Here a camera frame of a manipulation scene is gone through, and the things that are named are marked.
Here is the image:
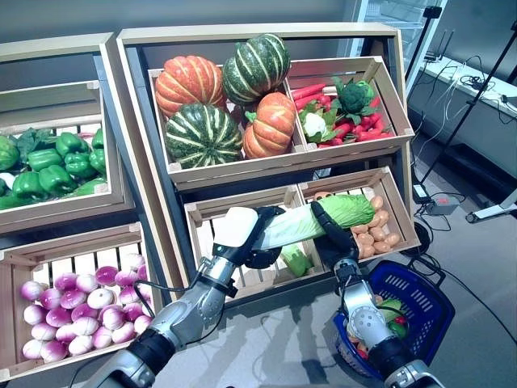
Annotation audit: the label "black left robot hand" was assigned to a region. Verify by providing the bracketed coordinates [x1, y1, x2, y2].
[210, 205, 287, 271]

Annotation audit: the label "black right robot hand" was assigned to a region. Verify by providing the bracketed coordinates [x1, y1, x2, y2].
[309, 200, 361, 271]

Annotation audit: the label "blue plastic shopping basket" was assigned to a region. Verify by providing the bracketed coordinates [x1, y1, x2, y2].
[333, 258, 456, 379]

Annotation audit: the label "slatted wooden crate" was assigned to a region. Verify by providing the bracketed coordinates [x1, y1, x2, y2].
[0, 221, 157, 381]
[0, 80, 126, 221]
[285, 56, 416, 153]
[297, 165, 422, 272]
[183, 185, 326, 302]

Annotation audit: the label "large wooden crate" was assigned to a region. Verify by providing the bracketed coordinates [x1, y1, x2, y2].
[147, 66, 308, 185]

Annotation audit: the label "small napa cabbage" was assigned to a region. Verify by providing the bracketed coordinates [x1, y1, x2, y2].
[379, 298, 405, 323]

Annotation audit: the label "green striped pumpkin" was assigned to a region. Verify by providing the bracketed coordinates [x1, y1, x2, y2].
[221, 33, 292, 107]
[164, 103, 244, 170]

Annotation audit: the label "black power adapter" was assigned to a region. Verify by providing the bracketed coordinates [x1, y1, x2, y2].
[411, 184, 434, 204]

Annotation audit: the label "small orange pumpkin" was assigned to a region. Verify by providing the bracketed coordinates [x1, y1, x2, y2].
[242, 91, 297, 160]

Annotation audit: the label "grey box with red top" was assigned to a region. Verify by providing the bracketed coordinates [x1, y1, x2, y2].
[426, 192, 460, 216]

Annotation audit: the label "white cauliflower with leaves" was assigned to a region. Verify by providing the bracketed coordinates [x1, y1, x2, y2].
[301, 100, 338, 145]

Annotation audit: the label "large orange pumpkin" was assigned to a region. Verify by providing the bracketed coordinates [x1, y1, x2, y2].
[154, 55, 227, 119]

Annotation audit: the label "green broccoli head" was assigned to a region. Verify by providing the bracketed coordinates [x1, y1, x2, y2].
[330, 75, 379, 125]

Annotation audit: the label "purple onions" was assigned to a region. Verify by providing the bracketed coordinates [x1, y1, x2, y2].
[111, 322, 137, 344]

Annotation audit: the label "white desk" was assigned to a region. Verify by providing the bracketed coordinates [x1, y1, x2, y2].
[415, 54, 517, 224]

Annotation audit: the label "black tripod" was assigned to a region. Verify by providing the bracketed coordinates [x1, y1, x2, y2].
[418, 34, 517, 191]

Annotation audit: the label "wooden display shelf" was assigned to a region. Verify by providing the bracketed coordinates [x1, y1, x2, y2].
[116, 22, 422, 304]
[0, 32, 162, 383]

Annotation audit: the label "black router with antennas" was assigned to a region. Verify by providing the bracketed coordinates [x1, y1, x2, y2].
[422, 28, 456, 62]

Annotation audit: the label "dark leafy greens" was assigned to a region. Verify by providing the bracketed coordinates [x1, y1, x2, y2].
[18, 128, 56, 153]

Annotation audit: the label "black cable coil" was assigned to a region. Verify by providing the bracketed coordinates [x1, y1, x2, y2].
[412, 220, 432, 255]

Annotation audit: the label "black camera stand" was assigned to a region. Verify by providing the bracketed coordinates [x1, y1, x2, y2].
[403, 6, 444, 84]

